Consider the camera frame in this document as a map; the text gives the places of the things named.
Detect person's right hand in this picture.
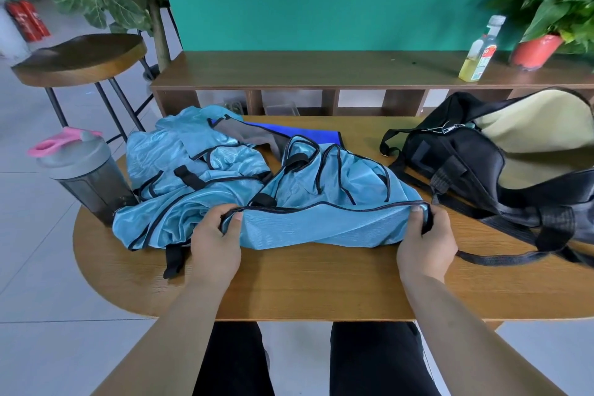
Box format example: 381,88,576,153
396,204,459,286

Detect person's left hand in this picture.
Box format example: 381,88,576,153
189,204,244,288

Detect light blue mesh vest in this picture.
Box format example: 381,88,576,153
219,135,435,252
112,105,275,280

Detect person's right forearm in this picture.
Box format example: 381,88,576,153
400,273,569,396

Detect person's left forearm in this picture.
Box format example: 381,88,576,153
92,270,233,396

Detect black duffel bag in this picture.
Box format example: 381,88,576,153
379,87,594,269

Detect blue and grey cloth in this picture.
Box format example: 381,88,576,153
208,115,345,161

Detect clear plastic container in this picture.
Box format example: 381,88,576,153
264,102,301,117

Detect person's black trousers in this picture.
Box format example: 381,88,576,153
192,321,442,396

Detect grey shaker bottle pink lid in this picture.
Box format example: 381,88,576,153
26,127,139,227

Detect low wooden shelf unit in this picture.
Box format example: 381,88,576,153
149,50,594,119

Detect clear bottle yellow liquid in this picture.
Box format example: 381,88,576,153
458,15,507,83

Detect round wooden bar stool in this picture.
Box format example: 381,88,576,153
10,33,155,144

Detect green plant in red pot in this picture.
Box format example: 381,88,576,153
485,0,594,72

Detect red fire extinguisher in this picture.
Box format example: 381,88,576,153
0,0,52,44

